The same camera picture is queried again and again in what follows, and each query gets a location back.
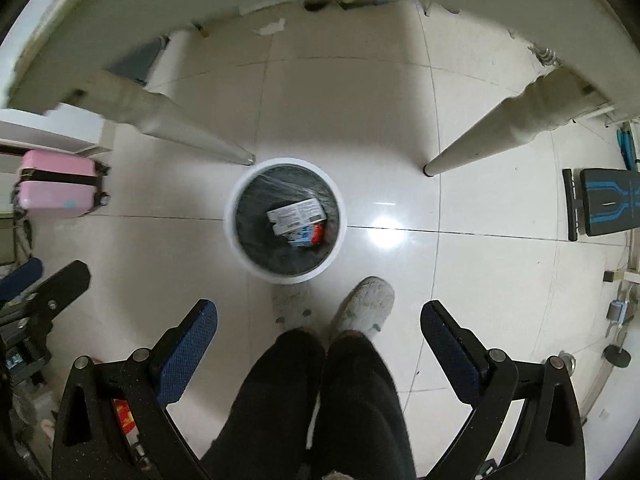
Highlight white medicine box striped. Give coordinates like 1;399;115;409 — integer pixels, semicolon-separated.
267;198;326;236

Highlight red blue milk carton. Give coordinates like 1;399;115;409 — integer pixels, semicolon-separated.
286;222;324;247

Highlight white trash bin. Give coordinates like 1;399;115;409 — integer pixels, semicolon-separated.
224;157;347;285

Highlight pink suitcase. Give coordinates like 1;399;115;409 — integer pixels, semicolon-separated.
12;150;111;219

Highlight cream table leg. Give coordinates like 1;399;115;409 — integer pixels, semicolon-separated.
63;70;255;166
423;66;608;177

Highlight white slipper right foot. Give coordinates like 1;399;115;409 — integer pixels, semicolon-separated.
330;276;395;340

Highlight white slipper foot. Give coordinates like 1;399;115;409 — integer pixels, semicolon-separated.
271;283;314;333
330;276;395;340

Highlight black trousered legs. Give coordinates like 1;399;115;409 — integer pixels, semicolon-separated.
201;328;416;479

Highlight black blue workout bench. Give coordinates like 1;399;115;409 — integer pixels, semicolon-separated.
562;168;640;242

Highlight white slipper left foot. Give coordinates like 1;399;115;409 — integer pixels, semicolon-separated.
271;283;314;333

